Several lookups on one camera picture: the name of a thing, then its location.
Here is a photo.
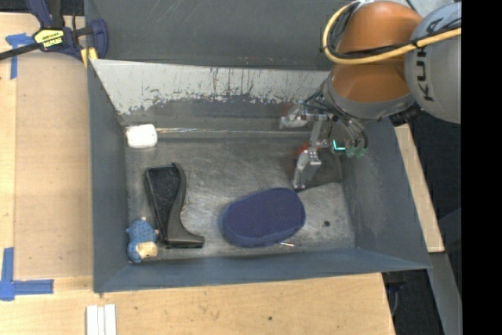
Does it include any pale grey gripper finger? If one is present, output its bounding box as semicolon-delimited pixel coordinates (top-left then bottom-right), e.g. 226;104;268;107
304;151;322;186
292;153;311;191

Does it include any dark blue oval pouch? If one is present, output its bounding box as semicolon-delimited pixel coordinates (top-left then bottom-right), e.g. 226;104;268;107
218;187;307;249

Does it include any black curved plastic holder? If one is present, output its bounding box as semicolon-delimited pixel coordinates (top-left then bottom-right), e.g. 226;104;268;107
143;162;206;249

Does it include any grey metal bin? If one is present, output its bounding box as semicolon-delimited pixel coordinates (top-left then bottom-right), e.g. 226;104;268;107
82;0;433;293

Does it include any white rounded block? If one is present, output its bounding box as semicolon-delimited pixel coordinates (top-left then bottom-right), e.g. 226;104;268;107
125;123;158;149

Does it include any blue toy animal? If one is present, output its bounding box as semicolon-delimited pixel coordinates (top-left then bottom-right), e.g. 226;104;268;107
125;217;160;264

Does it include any black cylinder on white bracket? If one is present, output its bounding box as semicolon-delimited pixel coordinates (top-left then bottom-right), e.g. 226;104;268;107
390;106;422;127

